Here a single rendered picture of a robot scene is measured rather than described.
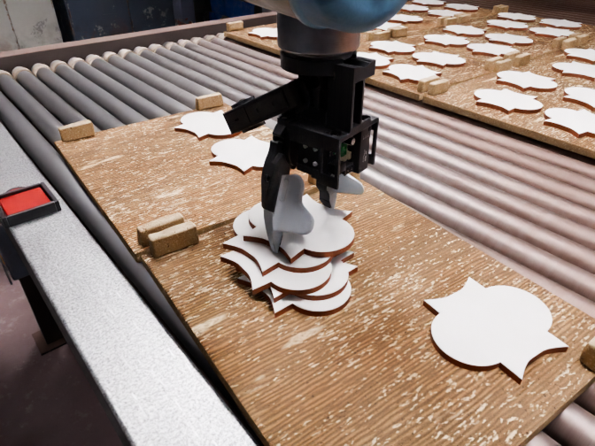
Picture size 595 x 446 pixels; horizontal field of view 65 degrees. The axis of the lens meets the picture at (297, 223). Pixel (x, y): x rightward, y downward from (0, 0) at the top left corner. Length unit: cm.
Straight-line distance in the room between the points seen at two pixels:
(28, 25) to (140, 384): 494
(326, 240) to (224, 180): 27
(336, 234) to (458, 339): 17
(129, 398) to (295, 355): 16
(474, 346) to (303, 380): 16
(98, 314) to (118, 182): 27
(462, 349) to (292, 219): 21
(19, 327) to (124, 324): 151
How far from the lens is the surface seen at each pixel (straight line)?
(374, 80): 122
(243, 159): 78
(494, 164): 90
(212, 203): 68
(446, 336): 49
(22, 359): 192
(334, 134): 45
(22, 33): 531
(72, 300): 60
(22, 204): 79
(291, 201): 48
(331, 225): 55
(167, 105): 114
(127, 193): 74
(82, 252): 67
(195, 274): 56
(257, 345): 47
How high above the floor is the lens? 129
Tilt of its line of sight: 34 degrees down
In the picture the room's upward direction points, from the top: straight up
